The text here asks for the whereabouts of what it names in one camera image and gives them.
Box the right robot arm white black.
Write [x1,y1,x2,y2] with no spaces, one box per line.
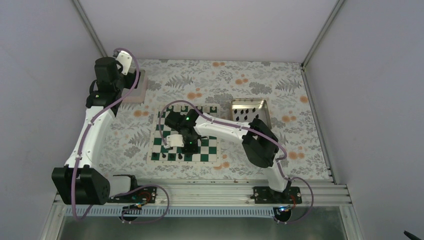
[163,109,291,204]

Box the floral patterned tablecloth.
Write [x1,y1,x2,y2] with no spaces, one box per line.
[99,59,330,181]

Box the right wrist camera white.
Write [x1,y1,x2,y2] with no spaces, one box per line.
[164,134,184,149]

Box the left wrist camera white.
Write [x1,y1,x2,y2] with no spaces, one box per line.
[115,50,133,76]

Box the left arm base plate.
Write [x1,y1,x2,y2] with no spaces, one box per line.
[107,186,157,205]

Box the tan metal tray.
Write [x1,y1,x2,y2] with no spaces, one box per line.
[230,98,272,129]

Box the pink white tray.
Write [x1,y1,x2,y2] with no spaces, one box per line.
[122,69,149,104]

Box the green white chessboard mat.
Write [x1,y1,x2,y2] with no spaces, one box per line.
[146,102,221,167]

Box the aluminium rail frame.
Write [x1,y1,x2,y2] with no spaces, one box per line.
[41,180,363,240]

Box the purple cable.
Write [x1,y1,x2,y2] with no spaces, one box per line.
[72,48,170,225]
[157,99,315,225]

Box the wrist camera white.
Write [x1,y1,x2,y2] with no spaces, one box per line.
[115,50,133,76]
[164,134,184,149]

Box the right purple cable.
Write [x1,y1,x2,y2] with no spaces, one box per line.
[157,99,315,225]

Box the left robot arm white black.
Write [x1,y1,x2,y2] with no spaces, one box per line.
[51,51,141,205]

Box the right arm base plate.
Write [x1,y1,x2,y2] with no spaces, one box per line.
[250,186,303,204]

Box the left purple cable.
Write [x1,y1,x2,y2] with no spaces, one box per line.
[72,48,170,225]

